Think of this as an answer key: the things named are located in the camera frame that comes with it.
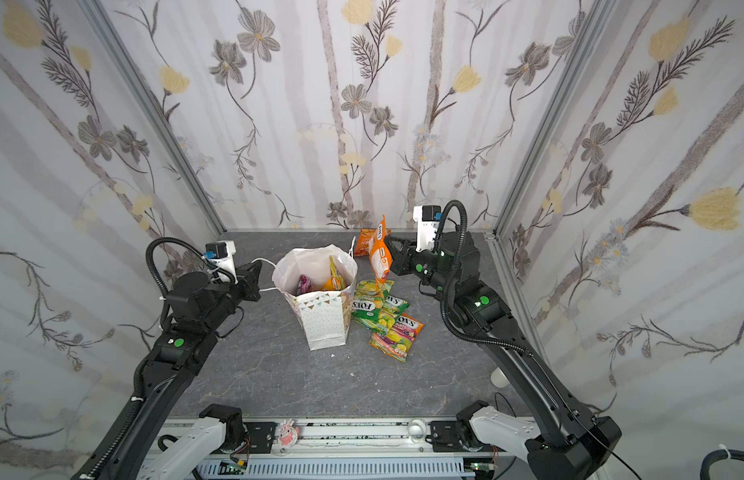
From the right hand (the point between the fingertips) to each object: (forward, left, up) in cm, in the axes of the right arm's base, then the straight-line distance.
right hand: (385, 234), depth 61 cm
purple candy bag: (+4, +22, -29) cm, 37 cm away
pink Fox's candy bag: (-8, -6, -38) cm, 40 cm away
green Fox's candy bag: (+3, +1, -38) cm, 38 cm away
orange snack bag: (+8, +14, -24) cm, 28 cm away
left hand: (+1, +30, -11) cm, 32 cm away
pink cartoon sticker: (-33, +21, -38) cm, 55 cm away
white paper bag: (+9, +19, -36) cm, 42 cm away
